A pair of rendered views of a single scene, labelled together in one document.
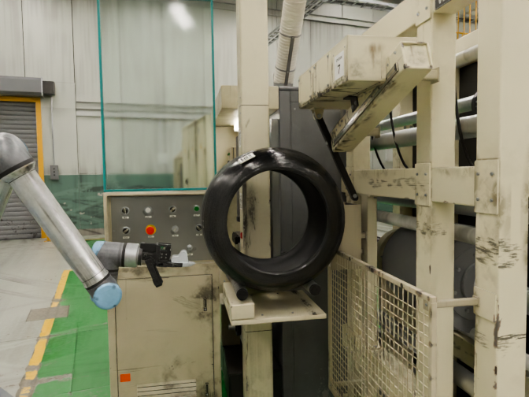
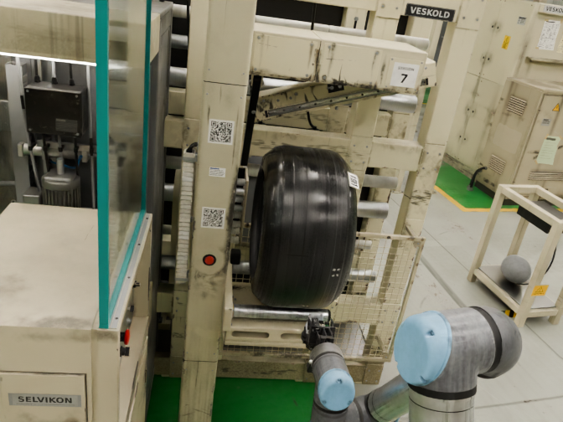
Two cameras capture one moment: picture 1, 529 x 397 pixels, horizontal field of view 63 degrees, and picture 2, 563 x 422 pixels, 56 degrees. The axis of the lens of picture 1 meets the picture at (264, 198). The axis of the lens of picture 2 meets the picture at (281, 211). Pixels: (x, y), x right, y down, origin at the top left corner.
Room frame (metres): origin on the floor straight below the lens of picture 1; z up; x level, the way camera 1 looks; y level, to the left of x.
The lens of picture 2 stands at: (1.78, 1.62, 1.99)
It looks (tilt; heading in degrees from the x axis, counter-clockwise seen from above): 25 degrees down; 271
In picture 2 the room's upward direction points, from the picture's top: 9 degrees clockwise
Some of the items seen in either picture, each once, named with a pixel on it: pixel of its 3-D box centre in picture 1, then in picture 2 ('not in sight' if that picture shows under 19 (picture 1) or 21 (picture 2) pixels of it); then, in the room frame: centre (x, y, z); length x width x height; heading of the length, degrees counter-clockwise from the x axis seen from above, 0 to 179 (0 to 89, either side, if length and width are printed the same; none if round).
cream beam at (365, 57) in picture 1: (348, 79); (333, 58); (1.72, -0.33, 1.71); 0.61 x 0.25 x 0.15; 10
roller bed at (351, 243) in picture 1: (338, 234); (220, 204); (2.07, -0.35, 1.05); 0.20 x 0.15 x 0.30; 10
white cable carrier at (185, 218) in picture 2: not in sight; (186, 218); (2.11, 0.09, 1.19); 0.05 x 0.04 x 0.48; 100
